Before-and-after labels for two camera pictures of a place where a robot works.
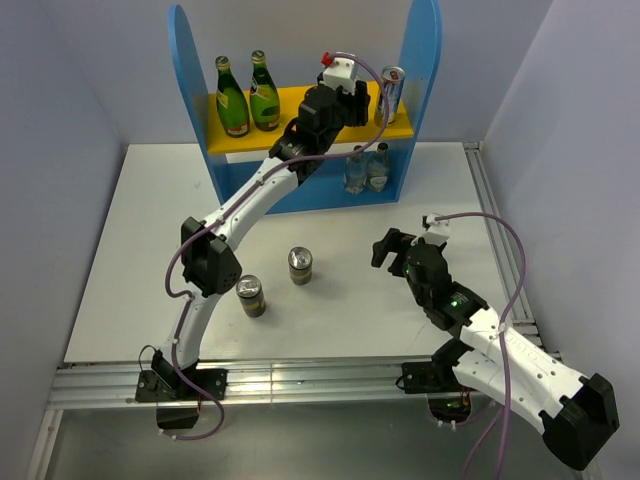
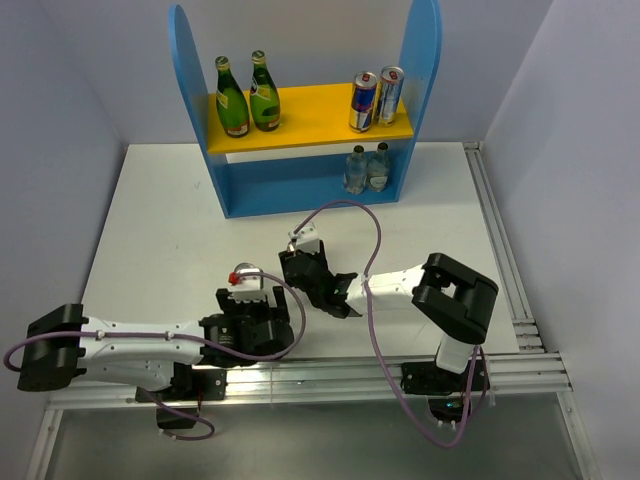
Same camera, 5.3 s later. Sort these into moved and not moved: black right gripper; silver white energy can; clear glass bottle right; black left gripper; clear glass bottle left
Moved: black right gripper; black left gripper
Not moved: clear glass bottle right; silver white energy can; clear glass bottle left
